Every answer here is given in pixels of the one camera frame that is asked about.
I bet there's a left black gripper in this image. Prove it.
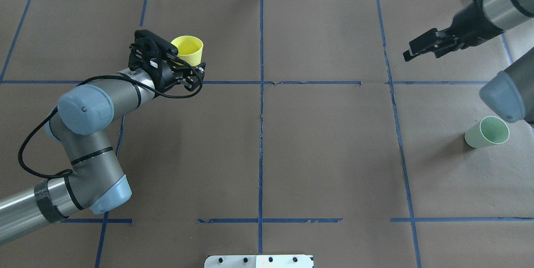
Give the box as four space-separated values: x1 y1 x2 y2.
143 39 206 93

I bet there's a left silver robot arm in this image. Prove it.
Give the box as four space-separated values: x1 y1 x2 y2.
1 38 206 245

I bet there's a yellow plastic cup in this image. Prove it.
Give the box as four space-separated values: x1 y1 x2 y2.
171 35 204 66

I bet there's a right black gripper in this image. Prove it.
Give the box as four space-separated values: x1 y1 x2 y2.
403 3 503 61

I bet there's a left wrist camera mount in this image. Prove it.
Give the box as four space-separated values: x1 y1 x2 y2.
128 30 166 72

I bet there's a green plastic cup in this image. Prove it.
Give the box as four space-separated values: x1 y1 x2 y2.
464 116 510 149

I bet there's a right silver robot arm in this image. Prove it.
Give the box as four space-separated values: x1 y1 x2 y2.
403 0 534 124

